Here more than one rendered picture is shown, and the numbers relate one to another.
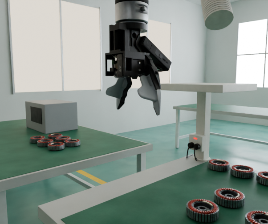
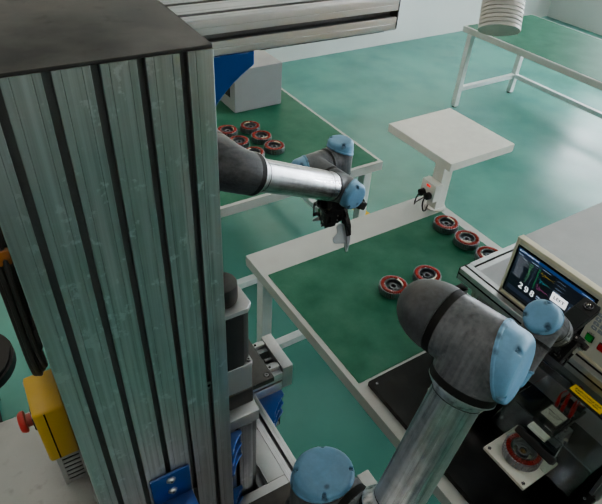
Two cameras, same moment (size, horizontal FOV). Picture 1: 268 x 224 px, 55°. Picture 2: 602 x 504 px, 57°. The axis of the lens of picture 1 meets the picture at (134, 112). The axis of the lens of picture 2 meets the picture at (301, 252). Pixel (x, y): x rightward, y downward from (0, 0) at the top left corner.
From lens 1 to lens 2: 1.28 m
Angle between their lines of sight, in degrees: 32
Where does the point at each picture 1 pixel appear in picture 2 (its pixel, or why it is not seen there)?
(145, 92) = (338, 239)
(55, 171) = (256, 202)
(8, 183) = not seen: hidden behind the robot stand
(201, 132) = (438, 178)
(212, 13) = (487, 24)
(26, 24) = not seen: outside the picture
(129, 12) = not seen: hidden behind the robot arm
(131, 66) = (331, 221)
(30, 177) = (230, 209)
